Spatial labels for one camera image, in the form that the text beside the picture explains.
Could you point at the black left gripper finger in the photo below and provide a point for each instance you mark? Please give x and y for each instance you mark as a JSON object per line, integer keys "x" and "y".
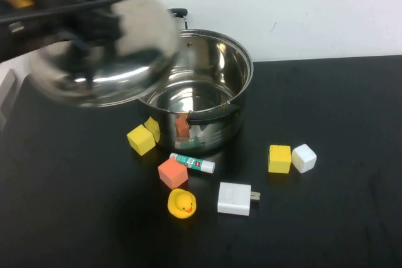
{"x": 110, "y": 20}
{"x": 105, "y": 35}

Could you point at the yellow foam cube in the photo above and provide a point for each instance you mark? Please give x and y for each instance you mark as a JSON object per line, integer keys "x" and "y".
{"x": 279, "y": 159}
{"x": 140, "y": 140}

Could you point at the steel lid with black knob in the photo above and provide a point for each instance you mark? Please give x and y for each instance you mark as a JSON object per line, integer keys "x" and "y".
{"x": 141, "y": 61}

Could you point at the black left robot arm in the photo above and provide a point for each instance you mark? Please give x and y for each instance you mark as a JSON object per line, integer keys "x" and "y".
{"x": 22, "y": 35}

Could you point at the yellow rubber duck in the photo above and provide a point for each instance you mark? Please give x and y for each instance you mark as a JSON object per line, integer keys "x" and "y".
{"x": 182, "y": 203}

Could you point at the white power adapter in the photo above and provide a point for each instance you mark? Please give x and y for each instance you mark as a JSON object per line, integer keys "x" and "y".
{"x": 234, "y": 199}

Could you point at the white foam cube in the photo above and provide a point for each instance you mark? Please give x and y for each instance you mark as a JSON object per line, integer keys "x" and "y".
{"x": 303, "y": 158}

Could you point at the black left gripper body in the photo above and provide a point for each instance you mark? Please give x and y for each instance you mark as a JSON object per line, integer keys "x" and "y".
{"x": 80, "y": 17}

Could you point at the white green glue stick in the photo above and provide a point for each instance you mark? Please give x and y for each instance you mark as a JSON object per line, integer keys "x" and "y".
{"x": 194, "y": 162}

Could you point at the orange foam cube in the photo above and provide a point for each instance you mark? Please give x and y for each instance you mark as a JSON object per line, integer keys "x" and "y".
{"x": 172, "y": 174}

